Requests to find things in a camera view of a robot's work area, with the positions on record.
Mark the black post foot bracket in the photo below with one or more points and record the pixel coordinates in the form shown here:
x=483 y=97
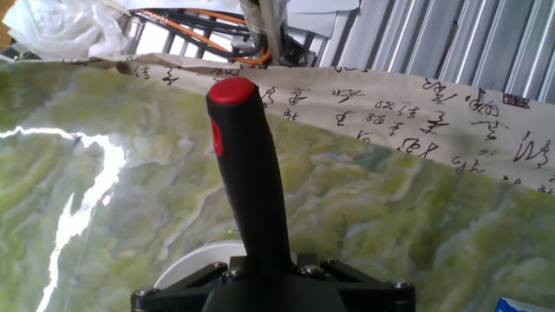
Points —
x=297 y=54

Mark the white plastic bag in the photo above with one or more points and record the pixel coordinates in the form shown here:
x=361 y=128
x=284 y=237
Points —
x=65 y=26

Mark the white ceramic bowl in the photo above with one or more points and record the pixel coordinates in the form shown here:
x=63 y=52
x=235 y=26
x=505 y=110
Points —
x=199 y=260

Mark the blue tissue pack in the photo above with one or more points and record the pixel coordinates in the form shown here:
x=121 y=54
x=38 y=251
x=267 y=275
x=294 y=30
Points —
x=520 y=305

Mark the black spoon with red tip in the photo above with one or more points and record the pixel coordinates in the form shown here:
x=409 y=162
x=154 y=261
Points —
x=251 y=173

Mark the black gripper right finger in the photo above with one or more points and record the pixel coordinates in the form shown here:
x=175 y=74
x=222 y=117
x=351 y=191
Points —
x=377 y=297

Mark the beige calligraphy cloth strip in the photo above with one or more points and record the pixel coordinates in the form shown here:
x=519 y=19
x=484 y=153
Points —
x=390 y=112

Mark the green marble pattern table mat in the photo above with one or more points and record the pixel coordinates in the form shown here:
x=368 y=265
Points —
x=130 y=195

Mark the aluminium frame beam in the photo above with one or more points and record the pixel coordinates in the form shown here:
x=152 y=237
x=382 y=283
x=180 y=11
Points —
x=269 y=26

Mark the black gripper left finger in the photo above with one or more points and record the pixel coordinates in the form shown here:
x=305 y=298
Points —
x=173 y=297

